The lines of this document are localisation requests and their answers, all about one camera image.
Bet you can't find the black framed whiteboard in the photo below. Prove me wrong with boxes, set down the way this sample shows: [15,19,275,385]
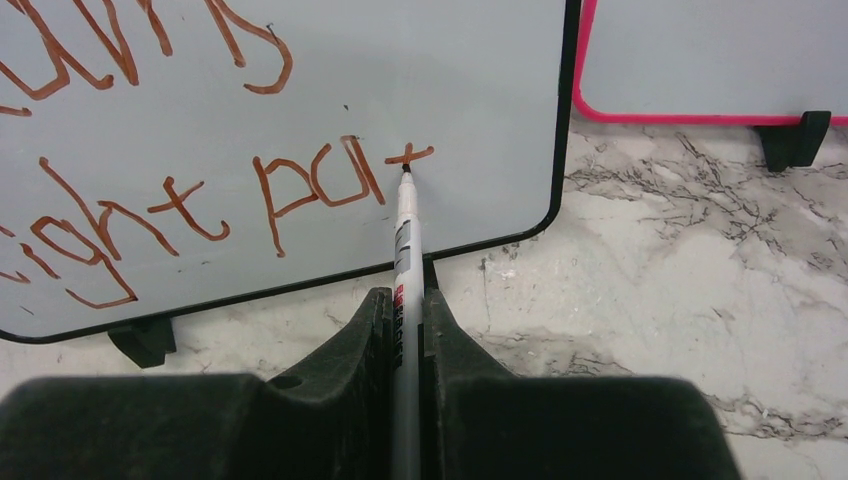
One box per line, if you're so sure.
[1,1,579,344]

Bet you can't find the pink framed whiteboard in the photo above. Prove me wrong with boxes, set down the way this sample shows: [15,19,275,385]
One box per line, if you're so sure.
[572,0,848,175]

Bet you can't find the white red marker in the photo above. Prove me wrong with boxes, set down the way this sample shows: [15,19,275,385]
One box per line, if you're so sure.
[390,164,424,479]

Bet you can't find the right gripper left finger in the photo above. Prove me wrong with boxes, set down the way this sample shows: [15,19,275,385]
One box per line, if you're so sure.
[1,288,391,479]

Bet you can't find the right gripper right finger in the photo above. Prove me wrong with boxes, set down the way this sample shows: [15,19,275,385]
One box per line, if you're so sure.
[422,288,740,479]

